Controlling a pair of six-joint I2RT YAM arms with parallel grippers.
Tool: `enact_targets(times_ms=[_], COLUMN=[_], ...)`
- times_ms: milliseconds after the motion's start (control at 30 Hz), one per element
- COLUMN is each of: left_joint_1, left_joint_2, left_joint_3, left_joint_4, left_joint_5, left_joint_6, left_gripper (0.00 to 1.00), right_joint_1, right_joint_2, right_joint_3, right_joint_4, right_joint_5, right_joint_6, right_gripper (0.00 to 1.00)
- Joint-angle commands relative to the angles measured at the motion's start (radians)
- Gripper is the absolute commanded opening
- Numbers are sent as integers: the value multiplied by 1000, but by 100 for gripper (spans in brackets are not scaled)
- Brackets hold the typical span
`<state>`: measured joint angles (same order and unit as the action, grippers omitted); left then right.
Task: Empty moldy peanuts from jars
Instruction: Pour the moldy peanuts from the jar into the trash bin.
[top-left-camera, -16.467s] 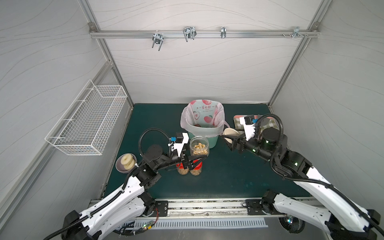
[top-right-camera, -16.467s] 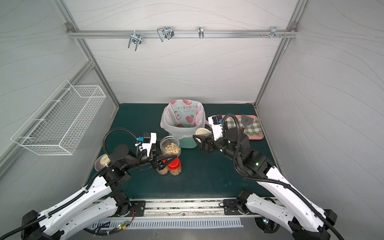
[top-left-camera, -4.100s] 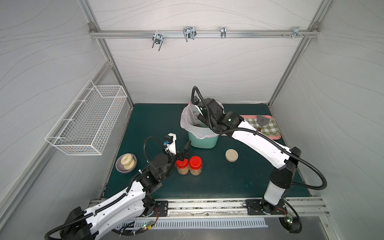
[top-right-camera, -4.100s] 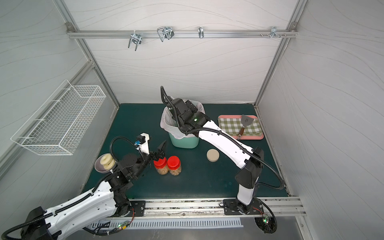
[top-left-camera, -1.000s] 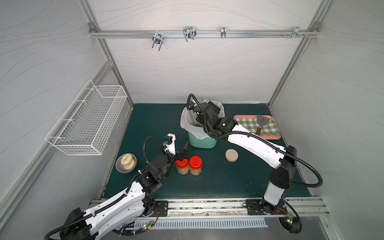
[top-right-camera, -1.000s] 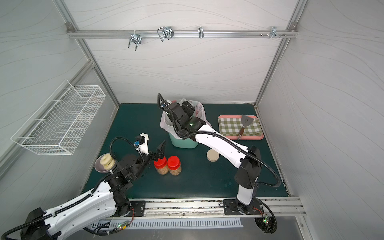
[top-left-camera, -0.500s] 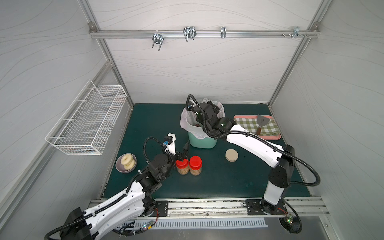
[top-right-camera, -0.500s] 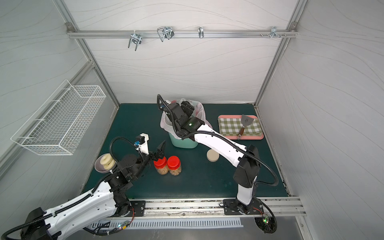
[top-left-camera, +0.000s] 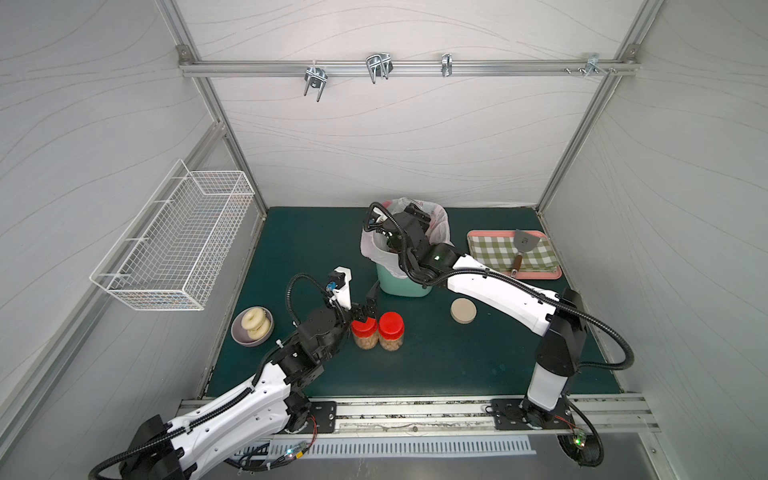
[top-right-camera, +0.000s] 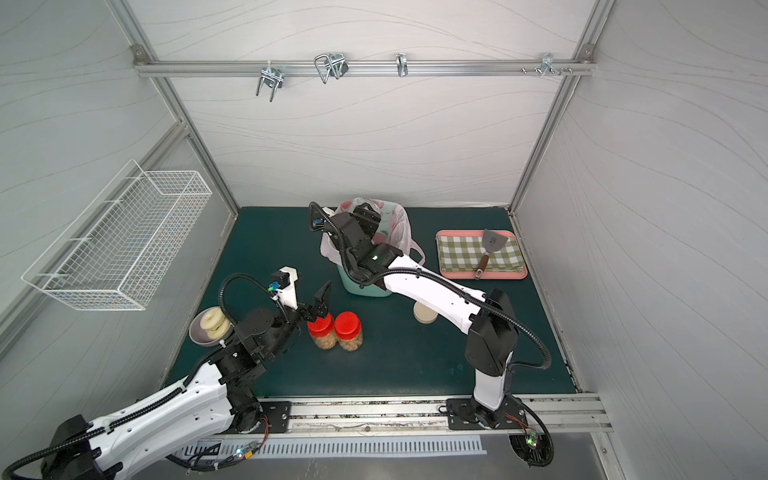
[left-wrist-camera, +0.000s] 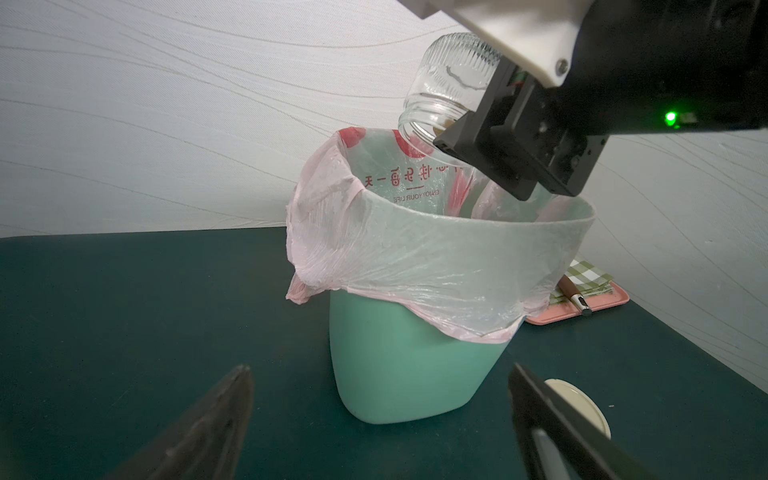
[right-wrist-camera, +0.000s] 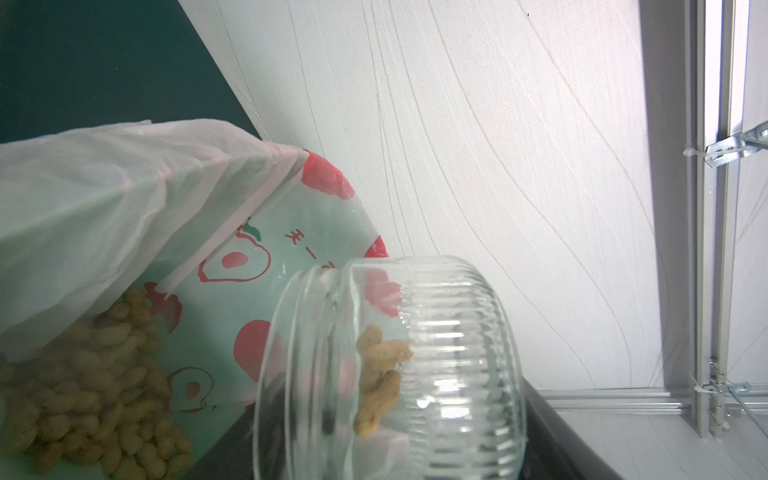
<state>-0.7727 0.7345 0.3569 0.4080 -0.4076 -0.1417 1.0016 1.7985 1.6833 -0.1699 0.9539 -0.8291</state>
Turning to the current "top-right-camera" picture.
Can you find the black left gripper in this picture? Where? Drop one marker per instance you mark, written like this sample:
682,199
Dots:
308,312

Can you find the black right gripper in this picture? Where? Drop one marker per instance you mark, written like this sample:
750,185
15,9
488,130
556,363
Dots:
358,222

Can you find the beige jar lid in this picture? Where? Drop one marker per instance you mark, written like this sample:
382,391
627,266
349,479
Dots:
424,314

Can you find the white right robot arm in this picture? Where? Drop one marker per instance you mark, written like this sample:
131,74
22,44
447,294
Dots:
496,342

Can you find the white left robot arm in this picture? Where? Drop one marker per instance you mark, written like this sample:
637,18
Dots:
214,397

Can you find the pink white plastic bin bag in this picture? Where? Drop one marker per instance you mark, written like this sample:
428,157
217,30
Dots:
394,227

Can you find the mint green trash bin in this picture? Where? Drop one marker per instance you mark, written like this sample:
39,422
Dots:
353,288

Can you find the green white checkered cloth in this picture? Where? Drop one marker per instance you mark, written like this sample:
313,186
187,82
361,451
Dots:
463,254

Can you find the cream round buns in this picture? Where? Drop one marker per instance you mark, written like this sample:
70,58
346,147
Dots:
214,324

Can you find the grey bowl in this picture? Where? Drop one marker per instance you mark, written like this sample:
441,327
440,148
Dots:
197,336

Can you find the pink plastic tray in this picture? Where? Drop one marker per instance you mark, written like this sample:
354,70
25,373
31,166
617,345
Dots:
486,275

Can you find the metal hook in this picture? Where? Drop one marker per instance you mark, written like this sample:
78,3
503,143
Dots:
546,68
271,79
401,65
331,65

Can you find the aluminium crossbar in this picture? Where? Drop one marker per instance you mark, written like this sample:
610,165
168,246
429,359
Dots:
357,68

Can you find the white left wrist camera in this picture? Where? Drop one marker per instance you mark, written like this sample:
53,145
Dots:
282,287

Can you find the steel spatula wooden handle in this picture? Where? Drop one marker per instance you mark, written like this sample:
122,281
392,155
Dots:
491,243

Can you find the white slotted cable duct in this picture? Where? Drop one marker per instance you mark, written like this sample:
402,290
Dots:
372,447

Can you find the white wire basket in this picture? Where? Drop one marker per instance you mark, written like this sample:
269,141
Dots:
114,255

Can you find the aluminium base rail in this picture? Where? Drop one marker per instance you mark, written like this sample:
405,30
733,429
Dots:
412,415

